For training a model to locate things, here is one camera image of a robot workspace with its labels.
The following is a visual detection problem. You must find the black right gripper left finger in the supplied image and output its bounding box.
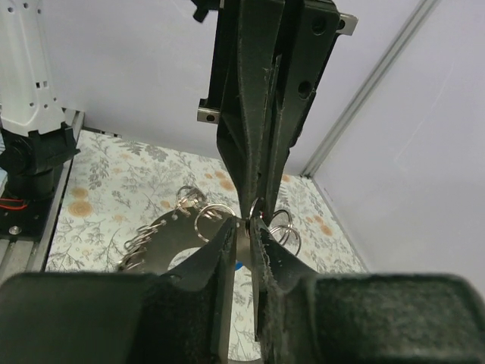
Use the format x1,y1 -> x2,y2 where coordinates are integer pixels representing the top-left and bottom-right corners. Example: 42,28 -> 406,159
1,218 -> 236,363

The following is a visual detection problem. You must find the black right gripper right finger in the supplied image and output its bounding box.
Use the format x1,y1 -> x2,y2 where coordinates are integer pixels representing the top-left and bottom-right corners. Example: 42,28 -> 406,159
249,218 -> 484,363

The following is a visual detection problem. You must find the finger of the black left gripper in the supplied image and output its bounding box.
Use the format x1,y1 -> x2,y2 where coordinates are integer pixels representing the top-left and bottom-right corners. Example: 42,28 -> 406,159
264,1 -> 340,220
217,1 -> 280,215

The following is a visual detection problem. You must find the large silver keyring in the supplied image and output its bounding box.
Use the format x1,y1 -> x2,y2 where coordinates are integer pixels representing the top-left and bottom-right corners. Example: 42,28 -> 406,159
116,185 -> 302,275

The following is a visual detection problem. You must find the floral table mat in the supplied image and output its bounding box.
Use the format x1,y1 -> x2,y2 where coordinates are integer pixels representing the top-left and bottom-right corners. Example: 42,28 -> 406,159
44,130 -> 368,363

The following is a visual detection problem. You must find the left aluminium frame post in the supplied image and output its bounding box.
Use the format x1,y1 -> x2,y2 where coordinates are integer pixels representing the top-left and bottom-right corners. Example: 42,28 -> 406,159
299,0 -> 440,178

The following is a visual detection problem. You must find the aluminium mounting rail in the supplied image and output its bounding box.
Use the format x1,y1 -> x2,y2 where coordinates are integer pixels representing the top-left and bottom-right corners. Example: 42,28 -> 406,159
1,109 -> 85,282

